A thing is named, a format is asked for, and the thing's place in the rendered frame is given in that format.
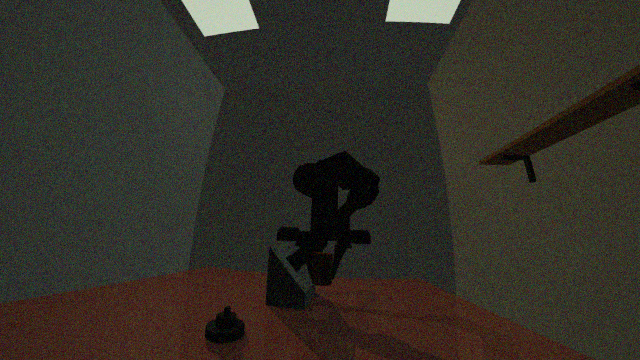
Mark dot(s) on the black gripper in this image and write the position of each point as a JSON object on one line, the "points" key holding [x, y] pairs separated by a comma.
{"points": [[302, 238]]}

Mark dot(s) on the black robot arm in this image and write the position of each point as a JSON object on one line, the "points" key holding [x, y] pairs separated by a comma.
{"points": [[320, 182]]}

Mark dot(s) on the orange knob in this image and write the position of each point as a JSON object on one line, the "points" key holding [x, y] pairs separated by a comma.
{"points": [[322, 268]]}

